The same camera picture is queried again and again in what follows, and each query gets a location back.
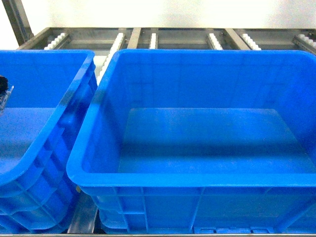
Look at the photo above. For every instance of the left blue plastic crate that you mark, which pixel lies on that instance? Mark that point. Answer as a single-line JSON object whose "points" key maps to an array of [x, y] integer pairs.
{"points": [[52, 90]]}

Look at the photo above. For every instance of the metal roller conveyor rack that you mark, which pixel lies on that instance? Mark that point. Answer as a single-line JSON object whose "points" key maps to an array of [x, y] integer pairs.
{"points": [[176, 33]]}

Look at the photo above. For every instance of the red mushroom push button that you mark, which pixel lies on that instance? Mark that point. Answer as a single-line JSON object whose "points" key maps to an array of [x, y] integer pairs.
{"points": [[6, 90]]}

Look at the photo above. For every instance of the large blue plastic crate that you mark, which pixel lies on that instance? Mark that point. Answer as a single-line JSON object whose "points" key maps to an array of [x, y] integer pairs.
{"points": [[201, 141]]}

